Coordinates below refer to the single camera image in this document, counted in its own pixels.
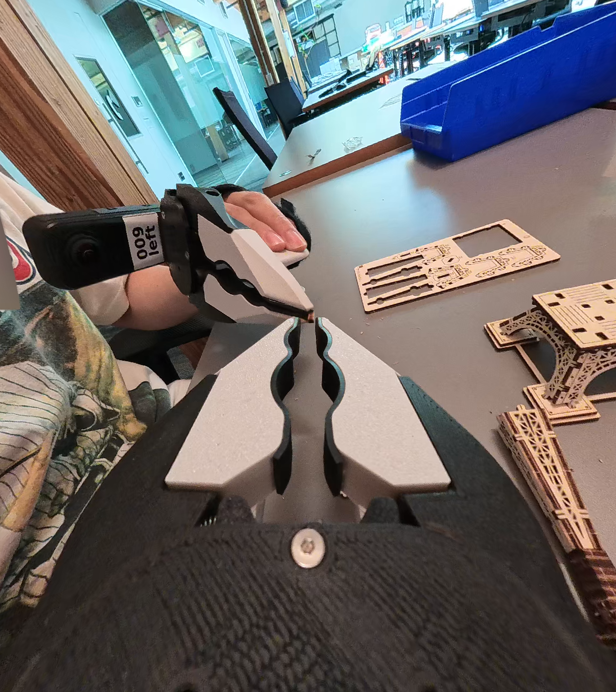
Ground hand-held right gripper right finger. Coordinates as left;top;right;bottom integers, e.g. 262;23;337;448
314;317;453;506

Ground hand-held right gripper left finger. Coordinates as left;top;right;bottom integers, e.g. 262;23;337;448
164;317;302;496

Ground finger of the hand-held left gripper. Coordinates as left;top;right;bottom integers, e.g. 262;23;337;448
193;264;311;325
199;219;315;321

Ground person's left forearm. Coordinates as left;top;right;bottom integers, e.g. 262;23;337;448
113;267;206;331

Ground person's left hand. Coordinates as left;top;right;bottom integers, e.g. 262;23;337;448
224;190;309;254

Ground grey table with wood edge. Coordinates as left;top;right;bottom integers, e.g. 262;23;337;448
262;103;412;198

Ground white printed t-shirt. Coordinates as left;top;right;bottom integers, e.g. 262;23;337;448
0;159;201;663

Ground black chair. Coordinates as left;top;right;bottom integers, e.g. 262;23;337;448
212;86;279;171
264;78;307;138

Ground wooden beam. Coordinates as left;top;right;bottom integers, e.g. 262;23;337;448
0;0;159;213

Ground wooden tower model spire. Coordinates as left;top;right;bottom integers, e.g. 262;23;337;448
497;404;616;687

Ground wooden puzzle parts sheet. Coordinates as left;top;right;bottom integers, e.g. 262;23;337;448
355;219;562;314

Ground wooden tower model base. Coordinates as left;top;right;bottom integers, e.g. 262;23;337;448
483;277;616;425

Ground blue plastic storage bin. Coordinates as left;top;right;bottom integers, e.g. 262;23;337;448
400;0;616;163

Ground background workbenches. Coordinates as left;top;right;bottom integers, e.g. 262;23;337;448
362;0;601;76

